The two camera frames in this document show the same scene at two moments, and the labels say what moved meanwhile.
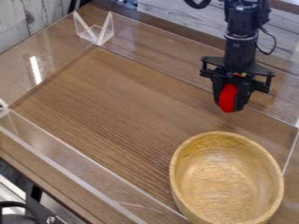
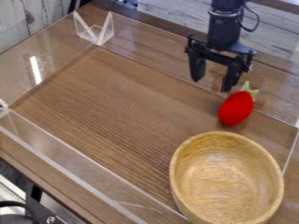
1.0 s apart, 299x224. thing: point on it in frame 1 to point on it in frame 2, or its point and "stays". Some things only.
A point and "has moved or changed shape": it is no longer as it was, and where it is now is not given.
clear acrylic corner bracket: (95, 34) stays
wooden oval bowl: (226, 180) stays
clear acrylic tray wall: (102, 95) stays
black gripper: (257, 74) to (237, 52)
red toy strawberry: (229, 97) has moved or changed shape
